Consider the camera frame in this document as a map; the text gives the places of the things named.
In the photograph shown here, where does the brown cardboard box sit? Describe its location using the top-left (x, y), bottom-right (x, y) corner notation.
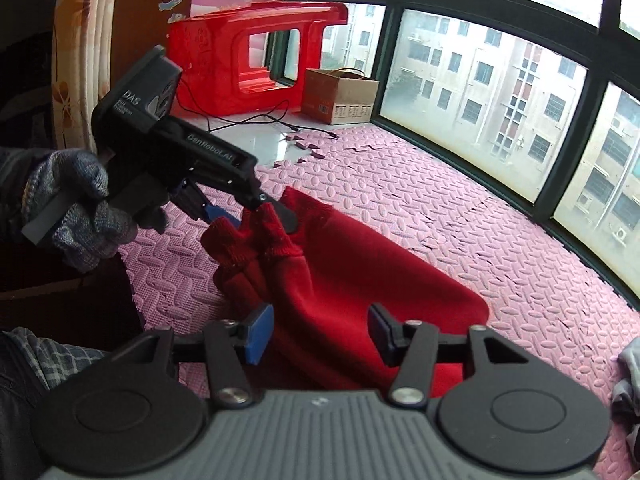
top-left (300, 68), bottom-right (378, 126)

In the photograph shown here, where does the brown wooden cabinet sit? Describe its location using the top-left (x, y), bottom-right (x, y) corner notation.
top-left (111, 0), bottom-right (192, 84)

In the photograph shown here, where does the grey crumpled garment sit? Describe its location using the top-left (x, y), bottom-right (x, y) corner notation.
top-left (611, 337), bottom-right (640, 464)

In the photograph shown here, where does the red plastic stool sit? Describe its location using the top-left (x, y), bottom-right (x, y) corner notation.
top-left (166, 0), bottom-right (348, 117)

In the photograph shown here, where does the grey knit gloved left hand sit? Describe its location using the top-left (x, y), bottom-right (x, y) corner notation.
top-left (22, 148), bottom-right (168, 272)

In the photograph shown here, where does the black cable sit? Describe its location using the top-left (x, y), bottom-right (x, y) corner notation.
top-left (174, 77), bottom-right (340, 142)

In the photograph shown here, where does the plaid shirt forearm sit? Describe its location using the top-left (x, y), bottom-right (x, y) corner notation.
top-left (4, 327), bottom-right (108, 391)

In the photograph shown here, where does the red knit garment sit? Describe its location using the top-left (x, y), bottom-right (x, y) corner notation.
top-left (201, 188), bottom-right (489, 391)

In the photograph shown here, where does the pink foam floor mat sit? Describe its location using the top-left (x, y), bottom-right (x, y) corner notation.
top-left (118, 123), bottom-right (640, 480)

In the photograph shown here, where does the dark green window frame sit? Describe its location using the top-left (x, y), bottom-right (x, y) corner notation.
top-left (299, 0), bottom-right (639, 309)

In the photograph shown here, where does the orange floral curtain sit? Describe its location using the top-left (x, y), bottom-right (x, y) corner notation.
top-left (51, 0), bottom-right (115, 151)

